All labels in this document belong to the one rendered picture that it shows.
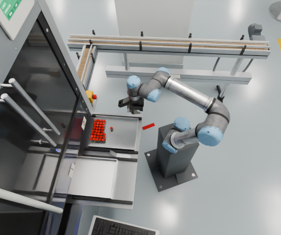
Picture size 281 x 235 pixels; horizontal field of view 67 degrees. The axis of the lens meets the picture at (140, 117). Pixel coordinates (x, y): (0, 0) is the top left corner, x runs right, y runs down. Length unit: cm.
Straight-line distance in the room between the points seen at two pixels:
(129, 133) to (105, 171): 33
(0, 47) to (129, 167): 106
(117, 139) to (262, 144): 182
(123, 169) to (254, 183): 157
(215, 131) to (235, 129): 171
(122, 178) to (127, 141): 27
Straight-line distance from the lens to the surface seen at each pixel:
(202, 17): 413
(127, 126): 165
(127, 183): 150
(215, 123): 113
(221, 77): 249
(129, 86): 116
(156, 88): 116
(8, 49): 88
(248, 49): 226
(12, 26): 89
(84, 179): 156
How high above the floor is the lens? 234
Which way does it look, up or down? 60 degrees down
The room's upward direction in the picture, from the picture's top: 4 degrees counter-clockwise
